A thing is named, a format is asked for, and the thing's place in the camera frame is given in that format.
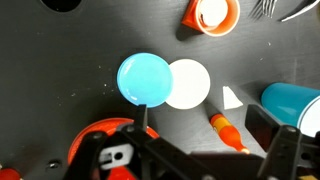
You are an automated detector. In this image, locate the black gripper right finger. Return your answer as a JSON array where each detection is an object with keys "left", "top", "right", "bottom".
[{"left": 245, "top": 104, "right": 280, "bottom": 151}]

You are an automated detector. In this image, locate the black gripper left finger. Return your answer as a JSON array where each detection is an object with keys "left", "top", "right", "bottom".
[{"left": 134, "top": 105, "right": 148, "bottom": 130}]

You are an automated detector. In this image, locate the small orange cup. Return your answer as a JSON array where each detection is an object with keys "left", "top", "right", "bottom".
[{"left": 195, "top": 0, "right": 240, "bottom": 37}]

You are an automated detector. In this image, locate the teal plastic cup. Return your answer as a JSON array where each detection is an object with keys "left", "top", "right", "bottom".
[{"left": 260, "top": 83, "right": 320, "bottom": 137}]

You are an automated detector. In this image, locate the orange cube block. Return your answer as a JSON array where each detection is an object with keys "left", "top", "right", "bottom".
[{"left": 181, "top": 0, "right": 201, "bottom": 32}]

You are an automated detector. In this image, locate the orange toy bottle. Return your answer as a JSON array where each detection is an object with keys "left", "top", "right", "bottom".
[{"left": 210, "top": 114, "right": 250, "bottom": 154}]

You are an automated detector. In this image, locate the red bowl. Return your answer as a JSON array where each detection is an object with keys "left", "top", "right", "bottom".
[{"left": 63, "top": 118, "right": 159, "bottom": 180}]

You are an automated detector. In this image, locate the blue round plate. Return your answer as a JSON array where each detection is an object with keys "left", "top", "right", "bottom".
[{"left": 117, "top": 53, "right": 173, "bottom": 108}]

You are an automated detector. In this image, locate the white triangular paper scrap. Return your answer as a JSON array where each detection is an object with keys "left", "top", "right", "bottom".
[{"left": 223, "top": 86, "right": 243, "bottom": 110}]

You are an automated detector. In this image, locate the white round plate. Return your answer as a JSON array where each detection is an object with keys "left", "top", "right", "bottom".
[{"left": 166, "top": 59, "right": 211, "bottom": 110}]

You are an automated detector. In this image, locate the silver fork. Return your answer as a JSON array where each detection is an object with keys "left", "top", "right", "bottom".
[{"left": 249, "top": 0, "right": 277, "bottom": 19}]

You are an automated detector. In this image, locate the dark grey knife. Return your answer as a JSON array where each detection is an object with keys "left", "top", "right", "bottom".
[{"left": 280, "top": 0, "right": 320, "bottom": 22}]

